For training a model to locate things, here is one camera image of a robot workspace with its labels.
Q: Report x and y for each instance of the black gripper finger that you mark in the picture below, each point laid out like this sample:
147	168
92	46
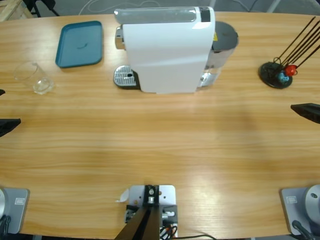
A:
310	112
6	125
1	92

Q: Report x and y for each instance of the clear drinking glass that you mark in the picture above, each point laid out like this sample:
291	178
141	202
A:
41	85

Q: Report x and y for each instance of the red coffee capsule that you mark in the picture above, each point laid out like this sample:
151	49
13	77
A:
290	70

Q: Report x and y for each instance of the white capsule coffee machine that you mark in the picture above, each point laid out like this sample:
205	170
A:
165	55

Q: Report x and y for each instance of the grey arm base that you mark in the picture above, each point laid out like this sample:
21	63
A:
300	207
15	210

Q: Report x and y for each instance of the blue coffee capsule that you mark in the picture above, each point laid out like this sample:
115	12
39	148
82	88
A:
283	78

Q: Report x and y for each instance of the black capsule holder with rods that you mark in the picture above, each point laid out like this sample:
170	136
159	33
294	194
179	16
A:
268	73

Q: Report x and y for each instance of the teal plastic tray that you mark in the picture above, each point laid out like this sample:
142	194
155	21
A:
80	45

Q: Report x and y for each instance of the wide white metal leg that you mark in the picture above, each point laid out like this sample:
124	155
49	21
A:
273	5

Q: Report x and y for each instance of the dark grey water tank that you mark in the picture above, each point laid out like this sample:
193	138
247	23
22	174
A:
225	32

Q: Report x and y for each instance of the white tape tab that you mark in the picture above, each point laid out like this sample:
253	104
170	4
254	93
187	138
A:
123	196

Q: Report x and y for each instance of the white mounting block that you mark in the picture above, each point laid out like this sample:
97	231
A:
167	195

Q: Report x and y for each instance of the black camera post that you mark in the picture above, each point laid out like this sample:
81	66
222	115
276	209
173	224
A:
142	225

